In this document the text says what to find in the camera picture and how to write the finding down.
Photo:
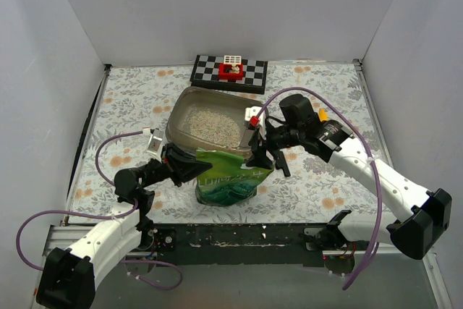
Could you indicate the black white checkerboard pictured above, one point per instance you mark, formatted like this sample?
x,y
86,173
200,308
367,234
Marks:
x,y
205,75

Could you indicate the green litter bag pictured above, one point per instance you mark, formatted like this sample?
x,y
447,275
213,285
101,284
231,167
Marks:
x,y
229,181

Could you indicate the aluminium frame rail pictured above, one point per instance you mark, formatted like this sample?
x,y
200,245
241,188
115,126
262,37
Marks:
x,y
430,261

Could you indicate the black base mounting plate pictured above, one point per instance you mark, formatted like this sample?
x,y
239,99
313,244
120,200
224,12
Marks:
x,y
244,243

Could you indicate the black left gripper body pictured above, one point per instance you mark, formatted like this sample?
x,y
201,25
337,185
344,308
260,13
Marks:
x,y
170,163

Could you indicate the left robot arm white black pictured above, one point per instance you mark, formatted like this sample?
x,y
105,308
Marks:
x,y
71,276

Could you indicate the yellow plastic litter scoop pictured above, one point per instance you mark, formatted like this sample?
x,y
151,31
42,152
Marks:
x,y
322,115

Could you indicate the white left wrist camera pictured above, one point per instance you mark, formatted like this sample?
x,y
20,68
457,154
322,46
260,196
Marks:
x,y
155,141

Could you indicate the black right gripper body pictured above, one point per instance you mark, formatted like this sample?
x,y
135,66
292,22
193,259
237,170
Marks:
x,y
266,145

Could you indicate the grey litter box tray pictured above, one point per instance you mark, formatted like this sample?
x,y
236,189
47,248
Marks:
x,y
193,98

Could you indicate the red toy block box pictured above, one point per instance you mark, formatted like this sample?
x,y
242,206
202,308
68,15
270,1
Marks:
x,y
230,73

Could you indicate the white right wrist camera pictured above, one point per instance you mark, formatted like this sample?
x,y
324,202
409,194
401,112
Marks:
x,y
255,118

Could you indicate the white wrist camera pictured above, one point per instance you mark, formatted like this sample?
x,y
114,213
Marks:
x,y
255,118
155,141

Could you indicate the white grid toy piece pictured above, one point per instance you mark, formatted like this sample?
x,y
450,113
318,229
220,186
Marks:
x,y
232,60

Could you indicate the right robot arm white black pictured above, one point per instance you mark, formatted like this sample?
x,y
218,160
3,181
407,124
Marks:
x,y
417,217

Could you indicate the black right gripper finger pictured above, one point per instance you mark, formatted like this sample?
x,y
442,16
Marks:
x,y
281,164
259,156

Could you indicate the cat litter granules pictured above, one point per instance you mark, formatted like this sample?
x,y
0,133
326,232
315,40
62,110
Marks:
x,y
213,127

